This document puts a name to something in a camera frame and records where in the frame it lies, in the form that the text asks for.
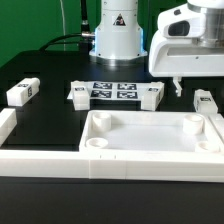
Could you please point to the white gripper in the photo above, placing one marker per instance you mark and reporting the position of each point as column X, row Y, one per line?
column 189, row 42

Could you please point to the white desk top tray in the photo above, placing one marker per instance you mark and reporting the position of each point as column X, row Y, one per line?
column 145, row 131

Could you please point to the white right fence block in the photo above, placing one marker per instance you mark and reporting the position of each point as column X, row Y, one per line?
column 218, row 122

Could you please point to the white fence block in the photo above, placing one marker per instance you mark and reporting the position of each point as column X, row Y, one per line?
column 218, row 122
column 8, row 121

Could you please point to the fiducial marker sheet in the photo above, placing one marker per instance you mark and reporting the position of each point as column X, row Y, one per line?
column 117, row 91

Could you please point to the white front fence bar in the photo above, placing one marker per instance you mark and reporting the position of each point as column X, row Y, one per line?
column 197, row 167

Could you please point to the white left fence block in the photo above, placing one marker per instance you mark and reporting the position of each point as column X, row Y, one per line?
column 8, row 121

